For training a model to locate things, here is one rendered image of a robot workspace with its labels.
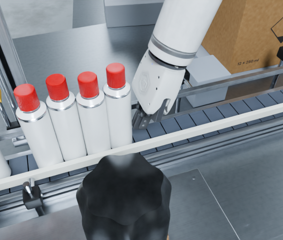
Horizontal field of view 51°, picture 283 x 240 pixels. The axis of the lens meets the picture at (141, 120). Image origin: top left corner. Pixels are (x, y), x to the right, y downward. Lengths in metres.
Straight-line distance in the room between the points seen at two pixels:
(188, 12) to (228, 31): 0.43
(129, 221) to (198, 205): 0.36
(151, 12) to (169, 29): 0.69
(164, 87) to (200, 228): 0.26
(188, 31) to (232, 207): 0.37
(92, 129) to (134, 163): 0.31
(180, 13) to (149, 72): 0.12
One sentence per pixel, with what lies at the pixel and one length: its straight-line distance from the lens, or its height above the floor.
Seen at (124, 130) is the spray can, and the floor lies 0.95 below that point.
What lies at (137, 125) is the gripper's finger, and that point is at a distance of 0.61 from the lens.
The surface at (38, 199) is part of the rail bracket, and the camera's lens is 0.57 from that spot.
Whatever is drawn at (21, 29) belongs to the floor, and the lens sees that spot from 3.12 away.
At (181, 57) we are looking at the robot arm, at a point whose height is 1.11.
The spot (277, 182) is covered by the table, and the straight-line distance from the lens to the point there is 0.72.
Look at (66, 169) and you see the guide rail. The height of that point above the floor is 0.90.
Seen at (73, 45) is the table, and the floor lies 0.83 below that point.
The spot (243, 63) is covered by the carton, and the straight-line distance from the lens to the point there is 0.93.
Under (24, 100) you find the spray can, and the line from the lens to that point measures 0.50.
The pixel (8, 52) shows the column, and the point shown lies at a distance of 0.62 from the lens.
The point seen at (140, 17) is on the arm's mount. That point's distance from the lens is 1.18.
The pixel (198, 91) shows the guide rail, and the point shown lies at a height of 0.96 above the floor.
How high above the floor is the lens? 1.38
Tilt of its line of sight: 46 degrees down
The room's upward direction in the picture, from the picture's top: straight up
